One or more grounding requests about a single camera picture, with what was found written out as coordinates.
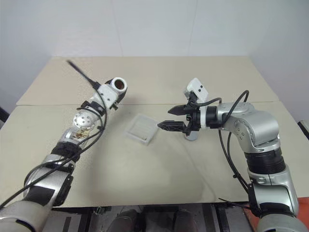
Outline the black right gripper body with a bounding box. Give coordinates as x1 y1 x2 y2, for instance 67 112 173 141
182 95 202 136

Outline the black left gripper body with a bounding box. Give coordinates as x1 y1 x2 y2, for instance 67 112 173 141
111 94 126 110

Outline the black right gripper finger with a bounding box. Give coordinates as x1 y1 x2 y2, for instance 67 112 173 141
168 104 187 116
157 119 187 134

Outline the clear plastic tray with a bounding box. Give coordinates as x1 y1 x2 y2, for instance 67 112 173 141
124 114 160 146

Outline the dark rounded shape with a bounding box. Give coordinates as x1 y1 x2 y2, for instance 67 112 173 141
119 208 143 232

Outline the orange red mat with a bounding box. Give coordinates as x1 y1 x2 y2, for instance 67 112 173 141
242 196 309 232

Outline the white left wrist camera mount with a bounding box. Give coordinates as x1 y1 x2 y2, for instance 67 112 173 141
98 83 123 110

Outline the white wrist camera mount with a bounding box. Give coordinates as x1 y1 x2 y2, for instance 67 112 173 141
98 83 123 110
183 77 209 103

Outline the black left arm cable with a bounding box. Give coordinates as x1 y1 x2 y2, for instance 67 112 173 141
0 59 108 210

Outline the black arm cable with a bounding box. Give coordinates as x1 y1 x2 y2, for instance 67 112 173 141
0 59 108 210
197 89 263 218

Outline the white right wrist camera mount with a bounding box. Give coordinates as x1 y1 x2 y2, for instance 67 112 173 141
183 77 209 103

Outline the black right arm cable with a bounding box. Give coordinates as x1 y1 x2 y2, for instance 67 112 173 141
197 89 263 218

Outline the black slanted frame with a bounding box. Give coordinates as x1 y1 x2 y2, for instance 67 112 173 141
297 119 309 140

